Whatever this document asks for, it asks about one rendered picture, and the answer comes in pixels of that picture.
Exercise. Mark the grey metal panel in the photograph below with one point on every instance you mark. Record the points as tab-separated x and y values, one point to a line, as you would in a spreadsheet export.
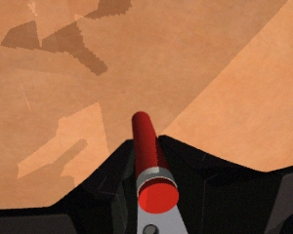
169	222

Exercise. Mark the red peg with white band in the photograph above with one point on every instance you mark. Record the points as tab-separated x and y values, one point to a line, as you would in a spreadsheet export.
157	191

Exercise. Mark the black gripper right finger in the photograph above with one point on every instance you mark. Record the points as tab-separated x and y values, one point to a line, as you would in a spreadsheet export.
221	197

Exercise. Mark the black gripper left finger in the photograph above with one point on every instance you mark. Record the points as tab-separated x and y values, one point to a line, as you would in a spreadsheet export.
104	203

